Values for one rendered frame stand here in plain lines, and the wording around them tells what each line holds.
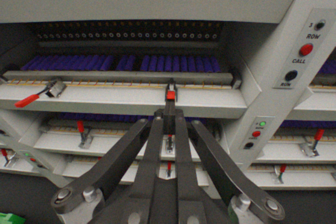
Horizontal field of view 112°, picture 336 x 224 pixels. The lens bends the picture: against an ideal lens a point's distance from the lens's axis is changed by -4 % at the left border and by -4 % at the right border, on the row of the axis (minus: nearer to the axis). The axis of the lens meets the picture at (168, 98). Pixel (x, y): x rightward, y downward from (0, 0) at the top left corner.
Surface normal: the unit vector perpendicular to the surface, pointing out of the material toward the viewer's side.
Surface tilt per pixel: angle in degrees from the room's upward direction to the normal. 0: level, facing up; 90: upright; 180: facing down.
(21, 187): 0
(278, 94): 90
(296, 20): 90
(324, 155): 17
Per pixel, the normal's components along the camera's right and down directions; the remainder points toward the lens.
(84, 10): -0.04, 0.77
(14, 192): 0.01, -0.83
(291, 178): 0.00, -0.63
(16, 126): 1.00, 0.04
